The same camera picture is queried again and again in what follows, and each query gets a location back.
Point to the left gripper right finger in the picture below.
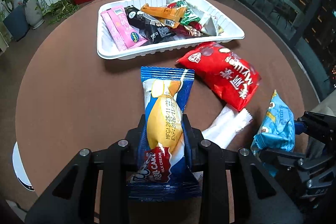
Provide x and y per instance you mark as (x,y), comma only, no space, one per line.
(193,153)

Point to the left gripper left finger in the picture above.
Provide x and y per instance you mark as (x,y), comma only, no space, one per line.
(137,145)

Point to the blue roll cake packet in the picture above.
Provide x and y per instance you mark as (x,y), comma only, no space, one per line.
(164,175)

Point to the light blue snack bag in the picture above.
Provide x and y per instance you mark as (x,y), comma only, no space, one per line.
(277,130)

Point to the white patterned snack packet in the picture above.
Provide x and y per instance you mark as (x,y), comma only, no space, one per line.
(208,24)

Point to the green red snack packet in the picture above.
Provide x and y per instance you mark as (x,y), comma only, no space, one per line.
(192,13)

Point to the orange snack bar packet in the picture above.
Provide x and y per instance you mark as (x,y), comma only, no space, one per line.
(170,17)

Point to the white serrated snack wrapper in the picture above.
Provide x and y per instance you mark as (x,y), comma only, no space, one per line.
(227,125)

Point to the red snack bag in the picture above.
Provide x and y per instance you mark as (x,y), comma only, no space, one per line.
(230,77)

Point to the pink snack packet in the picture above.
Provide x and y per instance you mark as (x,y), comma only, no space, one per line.
(123,34)

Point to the black snack packet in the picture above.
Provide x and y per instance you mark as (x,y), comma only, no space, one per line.
(154,30)

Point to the white round stool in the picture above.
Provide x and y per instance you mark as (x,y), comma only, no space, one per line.
(19,169)

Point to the white ribbed plant pot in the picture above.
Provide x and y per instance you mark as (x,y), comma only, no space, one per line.
(33,14)

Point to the dark blue plant pot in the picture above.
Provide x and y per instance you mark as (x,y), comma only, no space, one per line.
(16,23)

